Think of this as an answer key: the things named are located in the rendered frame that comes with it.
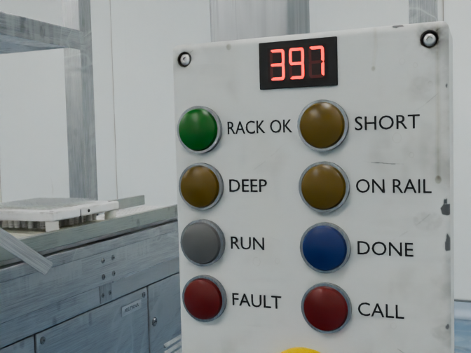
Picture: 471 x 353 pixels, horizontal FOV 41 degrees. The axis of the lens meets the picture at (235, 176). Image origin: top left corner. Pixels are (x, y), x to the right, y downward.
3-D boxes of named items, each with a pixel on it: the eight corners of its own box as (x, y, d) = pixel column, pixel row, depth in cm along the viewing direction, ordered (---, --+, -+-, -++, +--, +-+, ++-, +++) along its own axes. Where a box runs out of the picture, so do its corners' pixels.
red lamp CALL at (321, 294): (347, 335, 37) (346, 288, 37) (301, 331, 38) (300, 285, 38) (350, 331, 38) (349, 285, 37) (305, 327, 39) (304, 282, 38)
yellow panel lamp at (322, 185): (345, 211, 36) (344, 163, 36) (298, 211, 37) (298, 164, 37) (348, 210, 37) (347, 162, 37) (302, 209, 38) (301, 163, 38)
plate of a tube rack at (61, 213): (53, 222, 130) (52, 211, 130) (-39, 219, 139) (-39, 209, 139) (119, 209, 152) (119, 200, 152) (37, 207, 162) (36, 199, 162)
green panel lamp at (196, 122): (216, 151, 39) (214, 106, 39) (176, 152, 40) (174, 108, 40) (221, 150, 40) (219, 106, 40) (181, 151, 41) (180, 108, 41)
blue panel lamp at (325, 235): (346, 274, 37) (345, 226, 36) (300, 271, 38) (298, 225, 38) (349, 271, 37) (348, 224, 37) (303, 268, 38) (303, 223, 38)
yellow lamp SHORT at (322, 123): (344, 148, 36) (343, 99, 36) (297, 149, 37) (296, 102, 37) (347, 148, 37) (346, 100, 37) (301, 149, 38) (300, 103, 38)
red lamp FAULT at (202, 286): (221, 323, 40) (219, 280, 40) (181, 320, 41) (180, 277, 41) (226, 320, 41) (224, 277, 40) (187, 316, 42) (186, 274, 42)
